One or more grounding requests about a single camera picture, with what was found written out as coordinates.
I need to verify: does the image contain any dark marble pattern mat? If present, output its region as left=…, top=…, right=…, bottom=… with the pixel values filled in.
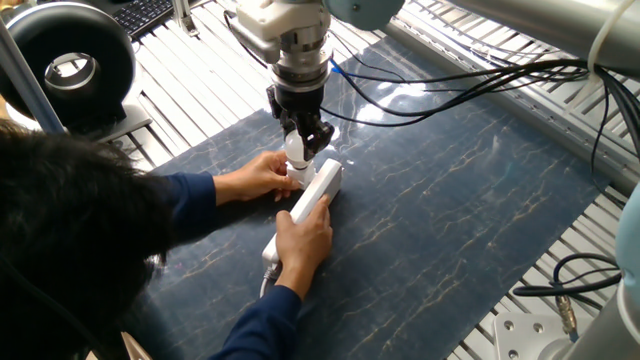
left=119, top=34, right=611, bottom=360

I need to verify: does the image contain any navy sleeved left forearm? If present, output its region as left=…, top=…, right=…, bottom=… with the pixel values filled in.
left=162, top=172, right=234, bottom=246

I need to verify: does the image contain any navy sleeved right forearm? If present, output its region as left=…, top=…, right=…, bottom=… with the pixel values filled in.
left=208, top=284, right=304, bottom=360

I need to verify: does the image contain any dark blue robot cable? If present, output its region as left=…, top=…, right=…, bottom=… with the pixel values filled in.
left=329, top=59, right=381, bottom=89

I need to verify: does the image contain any white LED bulb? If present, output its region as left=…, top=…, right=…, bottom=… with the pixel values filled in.
left=283, top=129, right=314, bottom=170

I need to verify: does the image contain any short aluminium bracket post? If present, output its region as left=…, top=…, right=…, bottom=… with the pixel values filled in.
left=172, top=0, right=200, bottom=38

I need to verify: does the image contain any slanted aluminium pole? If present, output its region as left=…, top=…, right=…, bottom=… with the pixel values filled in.
left=0, top=22, right=67, bottom=135

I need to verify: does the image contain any grey robot mounting plate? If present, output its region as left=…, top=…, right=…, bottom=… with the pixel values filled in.
left=493, top=312, right=574, bottom=360

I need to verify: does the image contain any black computer keyboard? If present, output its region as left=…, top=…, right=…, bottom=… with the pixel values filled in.
left=112, top=0, right=176, bottom=39

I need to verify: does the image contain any person's left hand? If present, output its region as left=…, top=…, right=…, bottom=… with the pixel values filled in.
left=227, top=150, right=302, bottom=205

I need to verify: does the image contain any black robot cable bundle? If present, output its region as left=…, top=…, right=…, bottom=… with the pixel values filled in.
left=222, top=9, right=640, bottom=201

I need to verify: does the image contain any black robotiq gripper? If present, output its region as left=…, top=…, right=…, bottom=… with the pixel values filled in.
left=265, top=84, right=336, bottom=162

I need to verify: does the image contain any black cable with metal plug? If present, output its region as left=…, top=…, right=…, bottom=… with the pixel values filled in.
left=512, top=252, right=624, bottom=336

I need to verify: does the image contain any white power strip cable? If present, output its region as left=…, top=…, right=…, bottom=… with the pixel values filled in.
left=258, top=264, right=281, bottom=300

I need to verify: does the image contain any black round ring device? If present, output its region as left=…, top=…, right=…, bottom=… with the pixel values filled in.
left=0, top=2, right=137, bottom=136

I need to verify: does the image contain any white plug-in bulb holder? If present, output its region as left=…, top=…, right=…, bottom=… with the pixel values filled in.
left=285, top=162, right=317, bottom=190

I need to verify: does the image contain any white power strip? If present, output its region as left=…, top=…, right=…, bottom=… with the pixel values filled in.
left=261, top=158, right=344, bottom=274

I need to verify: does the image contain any person's right hand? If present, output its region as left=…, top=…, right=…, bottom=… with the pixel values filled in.
left=274, top=194, right=334, bottom=300

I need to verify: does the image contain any grey device base plate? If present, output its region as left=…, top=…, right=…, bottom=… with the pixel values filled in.
left=94, top=97, right=154, bottom=144

